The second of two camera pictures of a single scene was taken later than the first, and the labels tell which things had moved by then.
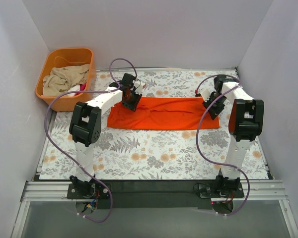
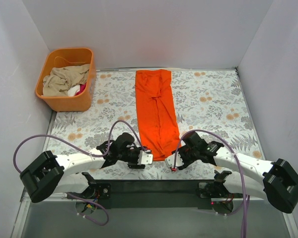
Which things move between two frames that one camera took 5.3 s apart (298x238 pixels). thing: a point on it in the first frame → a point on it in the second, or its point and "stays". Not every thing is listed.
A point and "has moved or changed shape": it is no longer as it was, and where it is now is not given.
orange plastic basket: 67,70 stays
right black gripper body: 214,106 → 182,157
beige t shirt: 60,80 stays
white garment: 75,88 stays
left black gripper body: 132,101 → 134,158
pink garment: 82,87 stays
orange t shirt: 159,113 has moved or changed shape
